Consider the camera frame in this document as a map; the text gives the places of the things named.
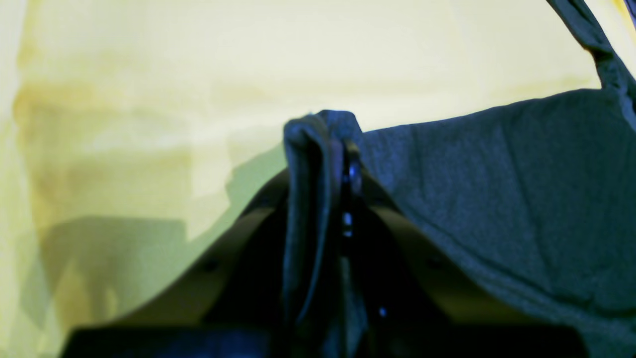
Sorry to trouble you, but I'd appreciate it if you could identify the dark teal long-sleeve shirt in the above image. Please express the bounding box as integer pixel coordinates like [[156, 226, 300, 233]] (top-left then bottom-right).
[[284, 0, 635, 358]]

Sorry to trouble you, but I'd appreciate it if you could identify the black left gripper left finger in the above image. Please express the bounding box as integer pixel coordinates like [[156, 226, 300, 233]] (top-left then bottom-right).
[[62, 170, 289, 358]]

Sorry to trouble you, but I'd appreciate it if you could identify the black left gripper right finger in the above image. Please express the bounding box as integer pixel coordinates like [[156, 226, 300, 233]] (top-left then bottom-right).
[[340, 141, 589, 358]]

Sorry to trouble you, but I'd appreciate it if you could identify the yellow table cover cloth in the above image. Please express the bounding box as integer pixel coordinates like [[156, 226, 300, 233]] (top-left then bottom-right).
[[1, 0, 635, 358]]

